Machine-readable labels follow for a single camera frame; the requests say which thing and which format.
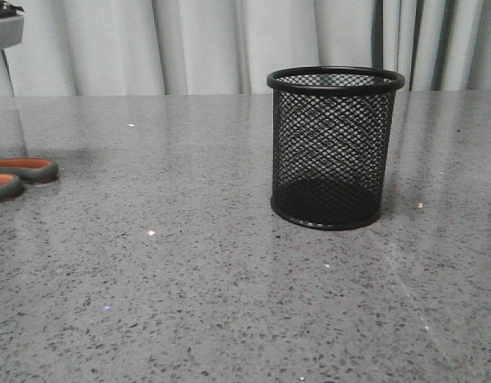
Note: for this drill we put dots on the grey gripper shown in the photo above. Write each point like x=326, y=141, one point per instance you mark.
x=11, y=24

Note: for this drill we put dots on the grey orange handled scissors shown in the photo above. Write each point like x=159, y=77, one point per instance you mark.
x=14, y=172

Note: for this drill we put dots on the black mesh pen bucket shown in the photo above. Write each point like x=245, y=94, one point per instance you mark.
x=331, y=131

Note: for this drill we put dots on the white pleated curtain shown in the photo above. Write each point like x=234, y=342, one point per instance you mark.
x=122, y=48

